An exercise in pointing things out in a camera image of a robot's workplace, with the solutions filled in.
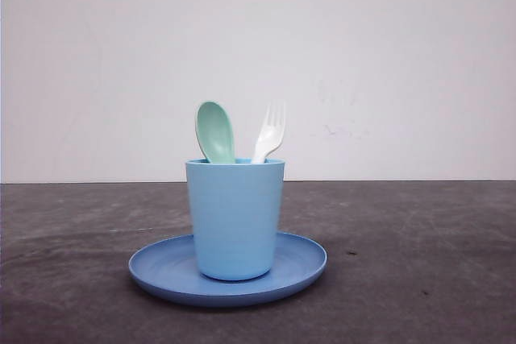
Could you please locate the mint green plastic spoon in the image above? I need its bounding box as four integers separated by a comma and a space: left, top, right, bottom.
195, 101, 235, 164

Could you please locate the blue plastic plate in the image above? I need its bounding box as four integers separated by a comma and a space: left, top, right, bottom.
128, 232, 328, 308

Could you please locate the light blue plastic cup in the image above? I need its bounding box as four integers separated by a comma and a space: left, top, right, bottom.
185, 159, 285, 281

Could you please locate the white plastic fork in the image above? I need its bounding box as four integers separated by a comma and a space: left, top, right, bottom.
251, 102, 286, 164

